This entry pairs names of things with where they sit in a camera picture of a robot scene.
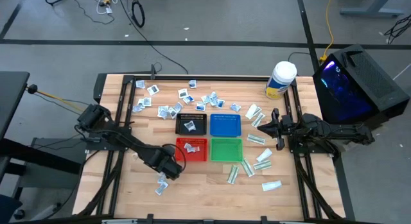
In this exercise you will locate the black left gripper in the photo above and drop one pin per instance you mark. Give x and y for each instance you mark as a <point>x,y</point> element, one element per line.
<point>170,167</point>

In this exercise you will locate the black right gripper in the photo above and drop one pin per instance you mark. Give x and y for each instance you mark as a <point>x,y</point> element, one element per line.
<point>286,126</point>

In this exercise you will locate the white antiseptic towelette packet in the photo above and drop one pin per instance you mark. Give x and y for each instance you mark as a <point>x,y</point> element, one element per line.
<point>192,84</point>
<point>161,108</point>
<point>161,188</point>
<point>153,90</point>
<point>213,102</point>
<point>161,178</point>
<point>194,149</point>
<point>187,147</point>
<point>183,93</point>
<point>200,106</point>
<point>136,108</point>
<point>190,125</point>
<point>140,84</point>
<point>147,101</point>
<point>140,104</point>
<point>220,104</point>
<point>178,106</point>
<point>164,114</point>
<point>188,99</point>
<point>213,95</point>
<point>205,99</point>
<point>172,113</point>
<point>235,108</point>

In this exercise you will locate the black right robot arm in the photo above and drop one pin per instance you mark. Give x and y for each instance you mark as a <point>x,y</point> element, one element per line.
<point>337,131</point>

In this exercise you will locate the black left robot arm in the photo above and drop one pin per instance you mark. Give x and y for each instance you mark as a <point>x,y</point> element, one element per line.
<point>128,142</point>

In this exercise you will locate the red plastic basket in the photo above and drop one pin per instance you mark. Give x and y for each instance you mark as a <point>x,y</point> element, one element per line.
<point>181,155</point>

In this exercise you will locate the green-striped bandage wrapper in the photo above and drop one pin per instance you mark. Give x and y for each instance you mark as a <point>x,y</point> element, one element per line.
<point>233,174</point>
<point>248,167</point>
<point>258,120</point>
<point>262,165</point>
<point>256,139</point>
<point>257,111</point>

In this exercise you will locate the white bandage wrapper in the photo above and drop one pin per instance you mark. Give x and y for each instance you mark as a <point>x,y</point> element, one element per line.
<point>271,185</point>
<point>264,155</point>
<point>251,111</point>

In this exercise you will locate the black plastic basket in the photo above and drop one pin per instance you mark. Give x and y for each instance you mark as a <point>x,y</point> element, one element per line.
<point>199,129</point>

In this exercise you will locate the blue plastic basket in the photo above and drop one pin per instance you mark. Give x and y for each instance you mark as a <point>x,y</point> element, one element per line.
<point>225,125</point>

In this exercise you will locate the green plastic basket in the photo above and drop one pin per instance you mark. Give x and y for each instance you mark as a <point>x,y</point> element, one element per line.
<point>226,150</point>

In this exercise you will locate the white-lidded wipes canister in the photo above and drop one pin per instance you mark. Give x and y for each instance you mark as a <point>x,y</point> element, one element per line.
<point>282,74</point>

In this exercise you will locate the silver aluminium bar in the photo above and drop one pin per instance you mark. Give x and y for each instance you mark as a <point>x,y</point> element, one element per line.
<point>118,221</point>

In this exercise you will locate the black table clamp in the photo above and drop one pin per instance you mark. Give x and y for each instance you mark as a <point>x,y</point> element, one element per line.
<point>153,71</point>

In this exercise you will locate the black blue-lit computer tower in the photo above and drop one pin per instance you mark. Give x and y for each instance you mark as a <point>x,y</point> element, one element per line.
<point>369,79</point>

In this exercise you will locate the grey desk leg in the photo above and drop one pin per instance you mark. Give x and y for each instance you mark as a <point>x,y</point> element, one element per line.
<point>372,7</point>

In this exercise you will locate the dark chair base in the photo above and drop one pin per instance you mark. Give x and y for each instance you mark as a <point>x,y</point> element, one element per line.
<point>8,208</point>

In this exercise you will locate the dark grey desk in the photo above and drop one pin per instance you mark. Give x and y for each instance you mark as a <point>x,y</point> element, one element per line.
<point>13,99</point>

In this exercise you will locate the black frame clamp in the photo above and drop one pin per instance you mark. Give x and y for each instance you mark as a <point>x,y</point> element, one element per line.
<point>150,217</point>
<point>264,219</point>

